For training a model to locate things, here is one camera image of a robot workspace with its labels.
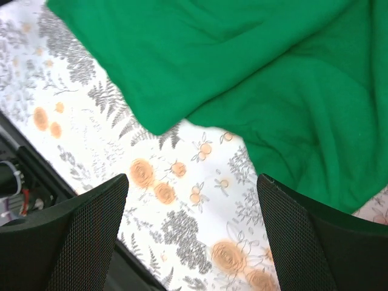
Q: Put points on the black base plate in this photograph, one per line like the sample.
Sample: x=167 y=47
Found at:
x=29 y=184

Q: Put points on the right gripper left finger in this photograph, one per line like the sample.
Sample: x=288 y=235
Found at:
x=68 y=246

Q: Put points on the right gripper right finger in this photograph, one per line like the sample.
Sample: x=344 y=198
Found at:
x=316 y=247

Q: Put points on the green t-shirt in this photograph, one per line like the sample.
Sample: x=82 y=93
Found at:
x=304 y=83

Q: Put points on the floral tablecloth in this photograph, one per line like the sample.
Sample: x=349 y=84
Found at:
x=192 y=216

